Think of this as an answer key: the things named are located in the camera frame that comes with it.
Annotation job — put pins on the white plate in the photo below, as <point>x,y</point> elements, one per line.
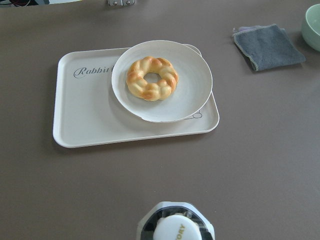
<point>192,92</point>

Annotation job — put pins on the braided ring bread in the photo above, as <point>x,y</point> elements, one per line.
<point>152,78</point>

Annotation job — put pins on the aluminium frame post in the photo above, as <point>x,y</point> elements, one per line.
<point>120,3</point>

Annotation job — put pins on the grey folded cloth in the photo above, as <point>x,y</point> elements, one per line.
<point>267,47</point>

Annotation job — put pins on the tea bottle white cap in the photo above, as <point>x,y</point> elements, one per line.
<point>170,220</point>

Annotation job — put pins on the mint green bowl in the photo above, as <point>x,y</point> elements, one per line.
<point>310,27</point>

